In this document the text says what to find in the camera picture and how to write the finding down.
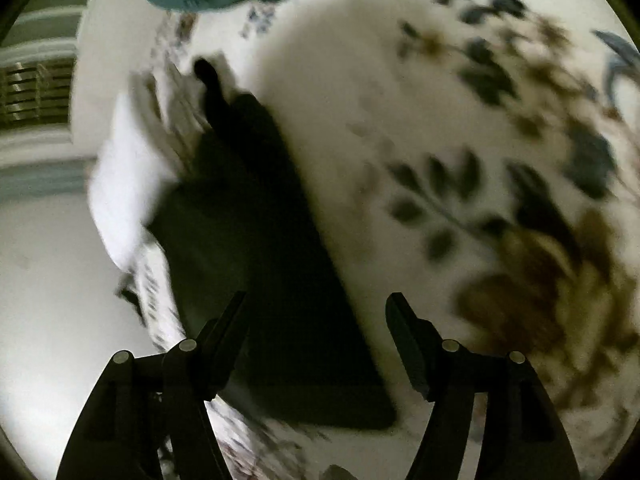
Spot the barred window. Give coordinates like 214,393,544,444
0,55,77,128

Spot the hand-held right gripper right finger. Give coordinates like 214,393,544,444
385,292,581,480

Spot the floral quilt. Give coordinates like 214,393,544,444
115,0,640,480

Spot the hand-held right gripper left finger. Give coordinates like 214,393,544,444
55,290,249,480

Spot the grey-green curtain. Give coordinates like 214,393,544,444
0,159,97,203
0,0,96,56

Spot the dark striped sweater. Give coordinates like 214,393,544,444
145,57,399,431

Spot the white folded garment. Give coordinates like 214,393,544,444
87,91,177,275

